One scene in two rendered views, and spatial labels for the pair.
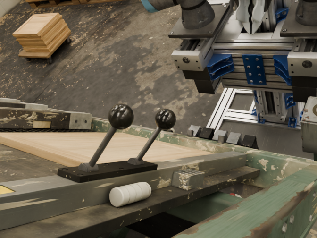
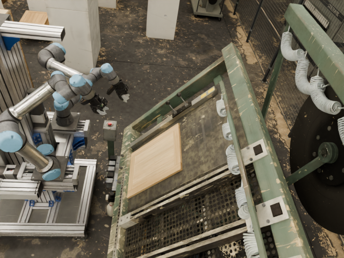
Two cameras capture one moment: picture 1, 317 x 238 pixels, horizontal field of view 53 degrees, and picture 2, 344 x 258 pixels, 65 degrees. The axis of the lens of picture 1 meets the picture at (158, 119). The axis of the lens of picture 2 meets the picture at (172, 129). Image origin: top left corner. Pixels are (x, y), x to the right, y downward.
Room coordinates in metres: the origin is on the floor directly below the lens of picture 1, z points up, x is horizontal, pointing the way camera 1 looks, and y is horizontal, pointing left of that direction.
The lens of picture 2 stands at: (1.75, 0.90, 2.83)
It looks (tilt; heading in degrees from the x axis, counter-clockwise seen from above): 46 degrees down; 211
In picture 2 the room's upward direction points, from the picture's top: 11 degrees clockwise
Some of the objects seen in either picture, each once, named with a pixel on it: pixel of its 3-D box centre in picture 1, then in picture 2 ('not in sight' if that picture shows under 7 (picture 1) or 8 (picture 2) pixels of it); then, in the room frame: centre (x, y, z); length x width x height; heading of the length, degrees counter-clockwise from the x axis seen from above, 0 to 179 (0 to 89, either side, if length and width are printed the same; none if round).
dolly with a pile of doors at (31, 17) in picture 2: not in sight; (38, 26); (-0.56, -3.83, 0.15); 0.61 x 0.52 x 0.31; 42
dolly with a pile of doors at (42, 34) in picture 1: (40, 38); not in sight; (4.10, 0.85, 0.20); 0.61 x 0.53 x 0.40; 42
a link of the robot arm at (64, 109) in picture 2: not in sight; (62, 106); (0.92, -0.71, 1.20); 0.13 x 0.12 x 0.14; 17
